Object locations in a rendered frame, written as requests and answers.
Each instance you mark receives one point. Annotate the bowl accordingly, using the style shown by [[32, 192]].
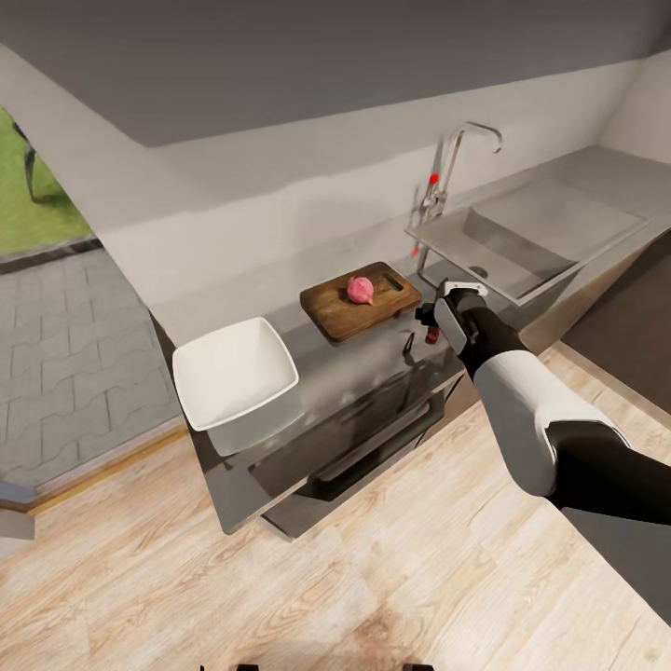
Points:
[[230, 372]]

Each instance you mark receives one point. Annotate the fixed window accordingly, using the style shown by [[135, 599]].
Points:
[[85, 390]]

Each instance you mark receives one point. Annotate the cutting board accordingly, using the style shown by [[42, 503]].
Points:
[[341, 318]]

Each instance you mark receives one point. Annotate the parer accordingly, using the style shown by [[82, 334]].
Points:
[[434, 331]]

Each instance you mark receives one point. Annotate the vidalia onion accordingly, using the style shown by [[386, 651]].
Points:
[[361, 290]]

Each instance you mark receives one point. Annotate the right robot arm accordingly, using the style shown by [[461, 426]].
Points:
[[556, 445]]

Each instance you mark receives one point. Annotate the drop in sink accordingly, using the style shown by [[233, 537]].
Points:
[[523, 240]]

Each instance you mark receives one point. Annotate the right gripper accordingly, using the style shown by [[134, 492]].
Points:
[[424, 314]]

